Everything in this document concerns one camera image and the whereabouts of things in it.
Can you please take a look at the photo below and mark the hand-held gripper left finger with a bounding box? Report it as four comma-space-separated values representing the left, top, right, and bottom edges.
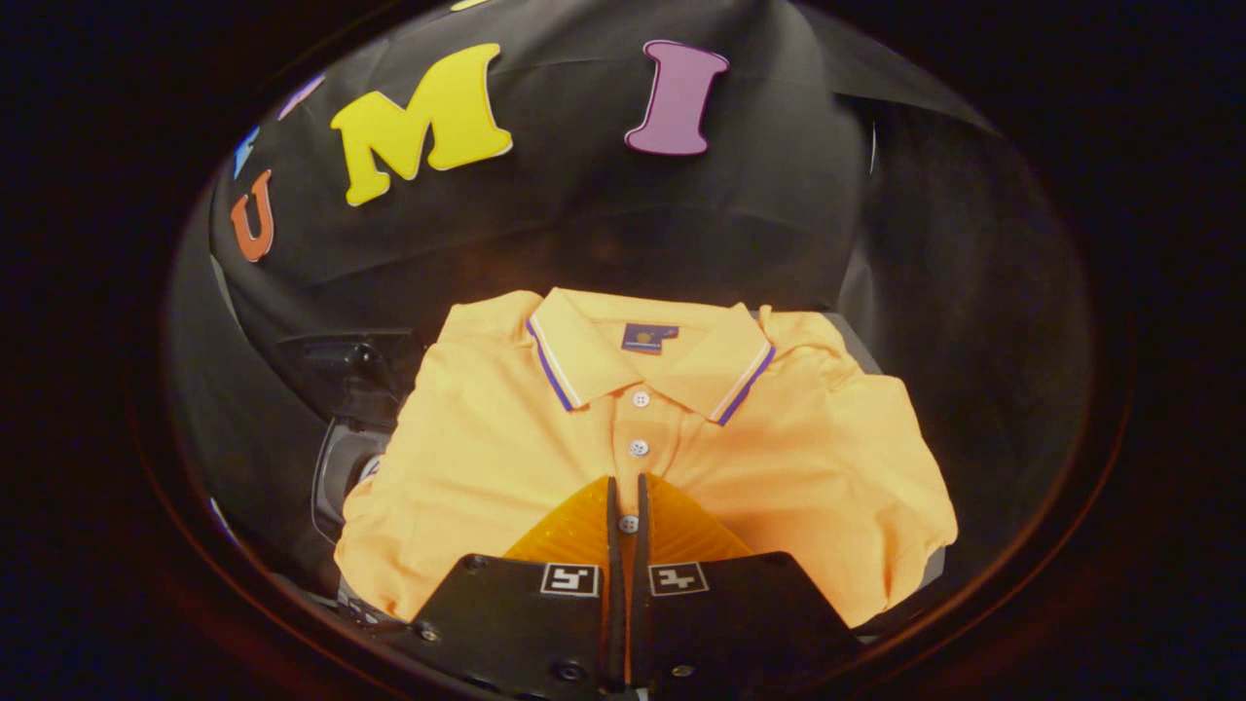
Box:
404, 475, 624, 697

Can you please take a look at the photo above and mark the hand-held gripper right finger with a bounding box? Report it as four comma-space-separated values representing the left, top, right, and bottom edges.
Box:
628, 474, 867, 697

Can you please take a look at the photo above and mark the orange polo shirt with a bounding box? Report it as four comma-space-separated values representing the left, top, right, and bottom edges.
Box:
333, 287, 960, 629

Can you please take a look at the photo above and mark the dark glass washing machine lid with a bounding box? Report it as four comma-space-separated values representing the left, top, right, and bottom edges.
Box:
275, 331, 429, 424

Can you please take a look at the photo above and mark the black backdrop cloth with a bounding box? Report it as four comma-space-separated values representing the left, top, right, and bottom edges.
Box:
165, 0, 1091, 585

